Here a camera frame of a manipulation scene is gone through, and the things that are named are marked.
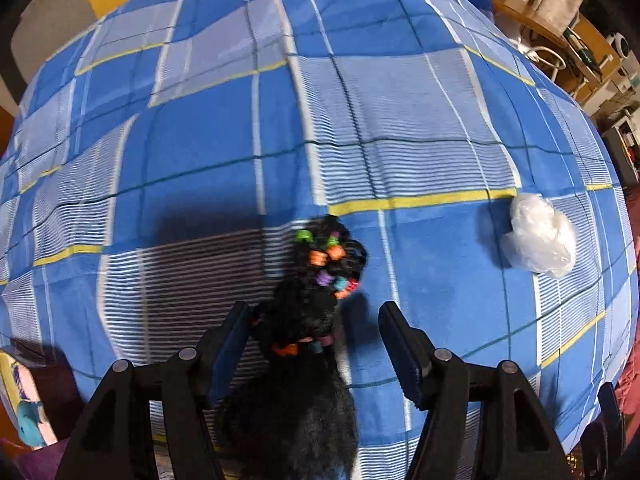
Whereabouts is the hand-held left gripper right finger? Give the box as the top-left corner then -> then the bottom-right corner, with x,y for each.
377,301 -> 576,480

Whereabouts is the blue plaid bedsheet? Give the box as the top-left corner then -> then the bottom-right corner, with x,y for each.
0,0 -> 640,480

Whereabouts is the colourful printed box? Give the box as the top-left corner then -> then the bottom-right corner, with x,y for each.
0,350 -> 59,449

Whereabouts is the white plastic bag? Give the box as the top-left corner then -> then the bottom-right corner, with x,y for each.
500,192 -> 579,279

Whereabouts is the white chair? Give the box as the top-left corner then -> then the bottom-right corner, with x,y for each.
514,35 -> 567,82

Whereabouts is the black wig with coloured beads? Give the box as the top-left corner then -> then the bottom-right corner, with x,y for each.
215,214 -> 369,480

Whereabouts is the red blanket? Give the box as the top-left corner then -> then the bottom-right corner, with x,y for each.
614,355 -> 640,413

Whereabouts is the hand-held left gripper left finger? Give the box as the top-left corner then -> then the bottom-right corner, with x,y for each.
55,300 -> 254,480

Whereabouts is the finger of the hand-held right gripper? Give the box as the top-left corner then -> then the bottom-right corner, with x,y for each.
581,382 -> 627,480

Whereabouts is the wooden desk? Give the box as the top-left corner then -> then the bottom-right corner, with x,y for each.
410,0 -> 622,97

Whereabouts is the white kettle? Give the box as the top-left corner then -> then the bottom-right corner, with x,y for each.
607,32 -> 634,59

